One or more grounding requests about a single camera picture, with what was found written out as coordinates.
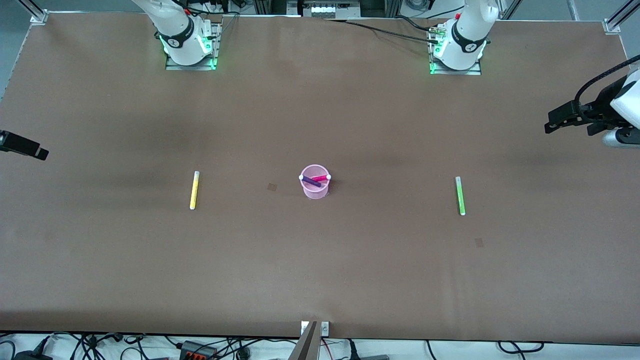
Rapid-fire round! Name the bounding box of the metal equipment rack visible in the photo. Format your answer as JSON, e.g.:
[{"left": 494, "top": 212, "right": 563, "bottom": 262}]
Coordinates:
[{"left": 252, "top": 0, "right": 403, "bottom": 20}]

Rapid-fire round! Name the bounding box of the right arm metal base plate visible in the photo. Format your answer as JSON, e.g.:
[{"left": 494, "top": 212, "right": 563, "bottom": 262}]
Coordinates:
[{"left": 165, "top": 21, "right": 223, "bottom": 71}]

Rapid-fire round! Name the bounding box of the pink pen holder cup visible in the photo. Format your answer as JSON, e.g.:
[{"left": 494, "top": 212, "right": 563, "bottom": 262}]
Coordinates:
[{"left": 299, "top": 164, "right": 332, "bottom": 200}]

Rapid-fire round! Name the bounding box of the black cable on table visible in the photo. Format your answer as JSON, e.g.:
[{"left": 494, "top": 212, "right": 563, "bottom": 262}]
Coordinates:
[{"left": 325, "top": 18, "right": 441, "bottom": 45}]

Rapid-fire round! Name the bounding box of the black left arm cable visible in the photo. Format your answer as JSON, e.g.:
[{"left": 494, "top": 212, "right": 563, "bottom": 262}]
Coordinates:
[{"left": 575, "top": 55, "right": 640, "bottom": 113}]

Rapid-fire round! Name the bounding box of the looped black floor cable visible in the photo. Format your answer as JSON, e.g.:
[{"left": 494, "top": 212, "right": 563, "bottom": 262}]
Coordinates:
[{"left": 497, "top": 341, "right": 546, "bottom": 356}]

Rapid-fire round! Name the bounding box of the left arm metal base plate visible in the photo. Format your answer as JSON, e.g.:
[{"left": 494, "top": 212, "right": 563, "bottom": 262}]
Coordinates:
[{"left": 428, "top": 22, "right": 483, "bottom": 76}]

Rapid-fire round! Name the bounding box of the black orange power strip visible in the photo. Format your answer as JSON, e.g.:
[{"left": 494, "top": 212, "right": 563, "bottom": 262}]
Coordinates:
[{"left": 179, "top": 340, "right": 219, "bottom": 360}]

